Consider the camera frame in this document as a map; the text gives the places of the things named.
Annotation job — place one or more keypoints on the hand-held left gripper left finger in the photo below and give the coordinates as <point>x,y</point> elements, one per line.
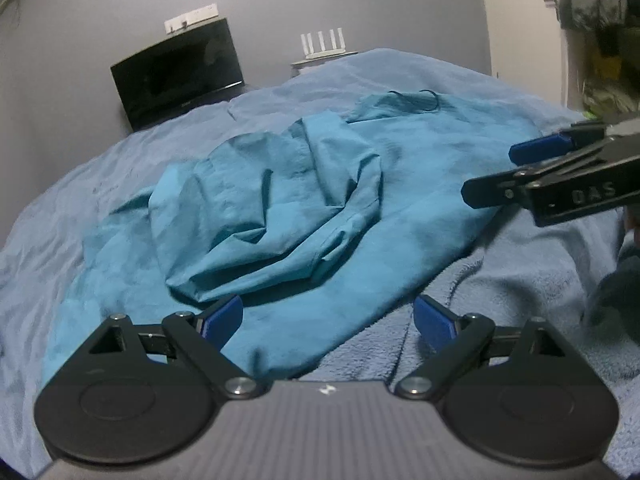
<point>222,317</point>

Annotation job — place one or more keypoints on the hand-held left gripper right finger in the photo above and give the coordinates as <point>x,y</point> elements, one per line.
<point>435,325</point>

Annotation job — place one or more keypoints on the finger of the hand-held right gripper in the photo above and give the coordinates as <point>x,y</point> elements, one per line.
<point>492,189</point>
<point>537,149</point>

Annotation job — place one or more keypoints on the teal large shirt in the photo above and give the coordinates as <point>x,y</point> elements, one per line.
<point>280,200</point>

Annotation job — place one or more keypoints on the yellow green hanging clothes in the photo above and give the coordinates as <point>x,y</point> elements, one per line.
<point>607,75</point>

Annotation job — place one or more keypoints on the blue bed blanket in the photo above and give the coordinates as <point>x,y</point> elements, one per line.
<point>510,280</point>

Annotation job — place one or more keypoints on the white door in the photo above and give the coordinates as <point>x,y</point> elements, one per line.
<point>525,35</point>

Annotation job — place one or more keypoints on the white router with antennas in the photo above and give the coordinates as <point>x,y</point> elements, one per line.
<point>322,44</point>

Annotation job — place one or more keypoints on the black flat screen television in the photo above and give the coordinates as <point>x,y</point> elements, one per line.
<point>175,77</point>

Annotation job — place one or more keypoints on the white power strip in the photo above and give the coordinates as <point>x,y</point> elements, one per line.
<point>192,17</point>

